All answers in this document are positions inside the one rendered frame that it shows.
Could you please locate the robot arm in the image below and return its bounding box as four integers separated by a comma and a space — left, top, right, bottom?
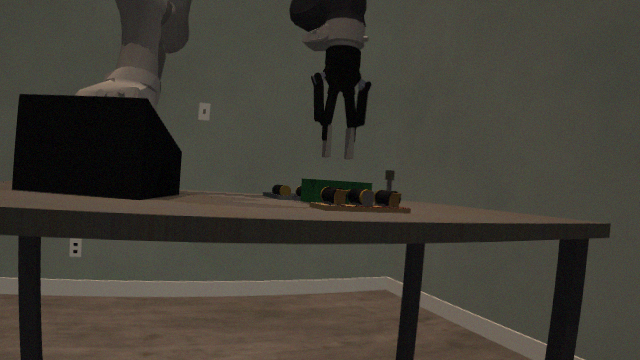
75, 0, 369, 110

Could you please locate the green open-top box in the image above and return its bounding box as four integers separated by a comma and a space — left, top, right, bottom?
300, 179, 372, 204

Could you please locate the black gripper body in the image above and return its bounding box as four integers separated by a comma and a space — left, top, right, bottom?
323, 45, 361, 93

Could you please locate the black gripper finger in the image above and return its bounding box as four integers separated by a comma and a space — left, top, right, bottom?
343, 74, 371, 159
311, 72, 343, 157

